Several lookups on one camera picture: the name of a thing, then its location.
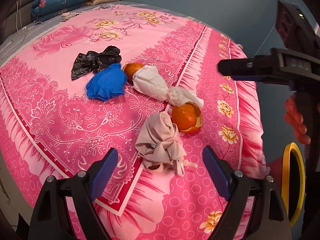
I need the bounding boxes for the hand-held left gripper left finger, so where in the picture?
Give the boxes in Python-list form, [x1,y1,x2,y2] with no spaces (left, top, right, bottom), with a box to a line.
[31,147,119,240]

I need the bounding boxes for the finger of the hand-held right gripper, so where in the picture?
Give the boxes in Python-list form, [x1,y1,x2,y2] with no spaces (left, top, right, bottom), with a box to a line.
[232,76,267,82]
[217,47,316,85]

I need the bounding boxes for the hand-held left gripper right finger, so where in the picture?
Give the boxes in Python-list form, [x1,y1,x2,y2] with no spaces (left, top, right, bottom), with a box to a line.
[202,145,292,240]

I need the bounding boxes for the orange peel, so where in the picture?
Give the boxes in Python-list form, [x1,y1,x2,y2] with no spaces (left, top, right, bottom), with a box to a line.
[171,102,202,133]

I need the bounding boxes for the beige cloth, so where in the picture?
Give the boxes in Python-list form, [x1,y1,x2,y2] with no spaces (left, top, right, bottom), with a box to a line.
[135,112,198,177]

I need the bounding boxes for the white tissue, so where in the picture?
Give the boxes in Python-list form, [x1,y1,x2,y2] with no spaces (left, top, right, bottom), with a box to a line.
[167,87,204,110]
[132,65,167,101]

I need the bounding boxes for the yellow-rimmed waste bin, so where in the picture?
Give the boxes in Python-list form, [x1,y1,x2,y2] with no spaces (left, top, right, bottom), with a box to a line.
[265,142,306,228]

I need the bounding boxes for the blue glove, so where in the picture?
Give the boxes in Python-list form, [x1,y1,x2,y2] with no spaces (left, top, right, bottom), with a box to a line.
[86,63,127,101]

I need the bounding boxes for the whole orange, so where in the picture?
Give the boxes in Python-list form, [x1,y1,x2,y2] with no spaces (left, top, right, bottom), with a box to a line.
[122,63,145,82]

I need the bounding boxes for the large black plastic bag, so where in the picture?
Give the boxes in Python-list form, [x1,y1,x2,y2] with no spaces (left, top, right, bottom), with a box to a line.
[71,46,122,81]

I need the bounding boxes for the person's right hand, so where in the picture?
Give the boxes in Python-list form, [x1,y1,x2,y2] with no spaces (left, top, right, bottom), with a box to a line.
[284,95,312,145]

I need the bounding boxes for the pink floral blanket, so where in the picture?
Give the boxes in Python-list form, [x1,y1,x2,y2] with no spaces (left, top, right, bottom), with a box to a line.
[0,2,267,240]

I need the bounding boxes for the bed with grey headboard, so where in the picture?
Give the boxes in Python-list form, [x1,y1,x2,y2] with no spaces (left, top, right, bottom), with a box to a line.
[0,0,267,240]

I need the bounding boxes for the blue floral folded quilt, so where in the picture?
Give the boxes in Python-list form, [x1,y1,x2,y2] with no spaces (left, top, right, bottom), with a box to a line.
[30,0,92,22]

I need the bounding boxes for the white charging cable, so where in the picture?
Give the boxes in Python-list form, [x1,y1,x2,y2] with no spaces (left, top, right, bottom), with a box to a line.
[7,0,43,45]

